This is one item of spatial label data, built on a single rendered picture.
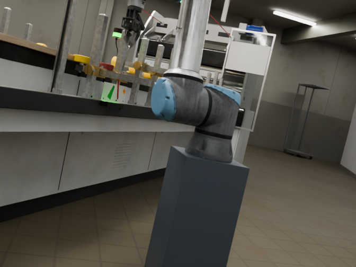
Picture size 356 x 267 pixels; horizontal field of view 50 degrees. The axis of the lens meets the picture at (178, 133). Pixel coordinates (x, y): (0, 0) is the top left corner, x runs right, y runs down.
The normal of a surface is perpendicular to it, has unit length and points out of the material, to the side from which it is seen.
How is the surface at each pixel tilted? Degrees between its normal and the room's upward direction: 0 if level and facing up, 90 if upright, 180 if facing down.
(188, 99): 84
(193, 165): 90
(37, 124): 90
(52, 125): 90
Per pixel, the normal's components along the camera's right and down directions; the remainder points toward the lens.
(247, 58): -0.35, 0.00
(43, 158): 0.91, 0.23
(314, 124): 0.25, 0.14
